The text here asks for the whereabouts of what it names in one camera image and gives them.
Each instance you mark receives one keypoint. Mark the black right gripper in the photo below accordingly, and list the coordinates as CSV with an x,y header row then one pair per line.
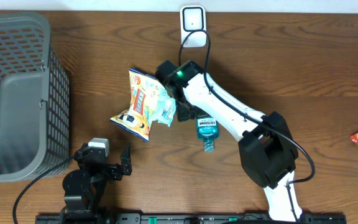
x,y
183,113

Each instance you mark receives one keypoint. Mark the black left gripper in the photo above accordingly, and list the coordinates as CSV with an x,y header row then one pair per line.
x,y
115,171

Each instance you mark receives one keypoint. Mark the light blue snack packet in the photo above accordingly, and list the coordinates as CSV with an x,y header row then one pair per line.
x,y
161,107

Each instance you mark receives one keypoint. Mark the blue mouthwash bottle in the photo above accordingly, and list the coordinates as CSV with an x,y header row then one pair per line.
x,y
207,131

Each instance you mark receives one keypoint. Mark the yellow snack chip bag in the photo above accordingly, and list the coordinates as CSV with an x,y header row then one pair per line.
x,y
145,93

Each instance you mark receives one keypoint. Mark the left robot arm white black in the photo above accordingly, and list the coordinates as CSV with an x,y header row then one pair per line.
x,y
85,186

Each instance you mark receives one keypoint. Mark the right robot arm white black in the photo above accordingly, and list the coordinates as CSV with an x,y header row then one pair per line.
x,y
265,144

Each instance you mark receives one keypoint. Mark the white barcode scanner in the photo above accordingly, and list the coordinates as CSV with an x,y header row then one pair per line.
x,y
193,17

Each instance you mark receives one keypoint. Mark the grey plastic basket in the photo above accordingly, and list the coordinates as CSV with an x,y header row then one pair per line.
x,y
34,100

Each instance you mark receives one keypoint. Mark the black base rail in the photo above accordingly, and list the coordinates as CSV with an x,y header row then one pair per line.
x,y
136,218

